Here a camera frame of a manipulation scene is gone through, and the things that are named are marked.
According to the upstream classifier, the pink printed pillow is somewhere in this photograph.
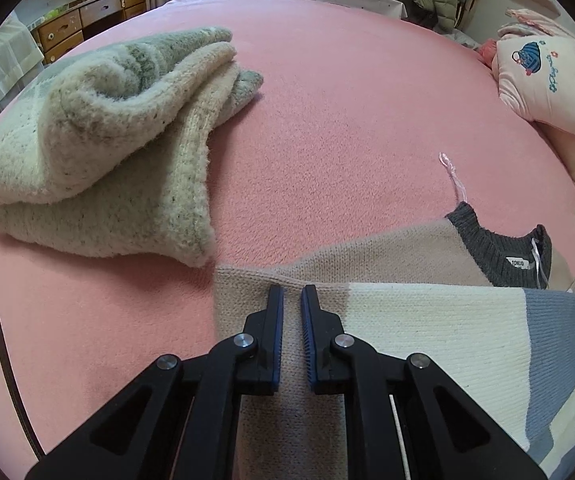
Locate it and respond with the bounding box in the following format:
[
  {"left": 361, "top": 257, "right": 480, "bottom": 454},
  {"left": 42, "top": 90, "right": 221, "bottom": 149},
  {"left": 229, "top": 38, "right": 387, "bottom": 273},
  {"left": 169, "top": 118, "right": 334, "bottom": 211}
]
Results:
[{"left": 496, "top": 35, "right": 575, "bottom": 147}]

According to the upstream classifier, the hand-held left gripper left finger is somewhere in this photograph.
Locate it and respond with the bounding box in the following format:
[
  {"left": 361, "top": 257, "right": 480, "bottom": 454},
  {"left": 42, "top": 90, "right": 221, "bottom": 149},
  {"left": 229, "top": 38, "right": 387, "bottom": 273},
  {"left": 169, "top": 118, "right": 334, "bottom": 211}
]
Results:
[{"left": 24, "top": 284, "right": 285, "bottom": 480}]

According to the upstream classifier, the colour-block knit sweater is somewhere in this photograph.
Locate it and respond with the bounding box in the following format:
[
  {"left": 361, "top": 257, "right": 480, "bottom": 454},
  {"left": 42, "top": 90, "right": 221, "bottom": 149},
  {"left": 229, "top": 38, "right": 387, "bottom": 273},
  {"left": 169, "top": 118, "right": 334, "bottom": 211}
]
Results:
[{"left": 214, "top": 152, "right": 575, "bottom": 480}]

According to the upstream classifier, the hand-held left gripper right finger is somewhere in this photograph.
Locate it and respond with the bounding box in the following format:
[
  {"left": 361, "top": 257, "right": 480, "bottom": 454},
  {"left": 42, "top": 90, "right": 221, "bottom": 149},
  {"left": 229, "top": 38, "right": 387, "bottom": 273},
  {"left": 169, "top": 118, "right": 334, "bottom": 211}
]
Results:
[{"left": 301, "top": 284, "right": 548, "bottom": 480}]

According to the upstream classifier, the fuzzy green cream sweater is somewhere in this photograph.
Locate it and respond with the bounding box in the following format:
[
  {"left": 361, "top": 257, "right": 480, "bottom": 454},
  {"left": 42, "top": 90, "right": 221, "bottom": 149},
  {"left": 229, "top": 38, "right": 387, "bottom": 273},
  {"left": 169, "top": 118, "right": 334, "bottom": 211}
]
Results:
[{"left": 0, "top": 26, "right": 264, "bottom": 268}]

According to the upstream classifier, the pink bed blanket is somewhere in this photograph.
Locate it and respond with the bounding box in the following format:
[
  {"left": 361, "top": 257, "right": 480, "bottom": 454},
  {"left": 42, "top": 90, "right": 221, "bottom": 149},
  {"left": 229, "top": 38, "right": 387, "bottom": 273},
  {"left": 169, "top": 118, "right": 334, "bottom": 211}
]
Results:
[{"left": 0, "top": 0, "right": 575, "bottom": 480}]

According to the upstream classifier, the wooden desk with drawers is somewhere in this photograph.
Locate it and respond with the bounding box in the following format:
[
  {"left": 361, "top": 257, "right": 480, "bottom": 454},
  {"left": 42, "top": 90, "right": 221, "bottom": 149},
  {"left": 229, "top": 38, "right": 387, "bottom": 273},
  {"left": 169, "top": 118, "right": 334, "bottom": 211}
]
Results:
[{"left": 32, "top": 0, "right": 148, "bottom": 66}]

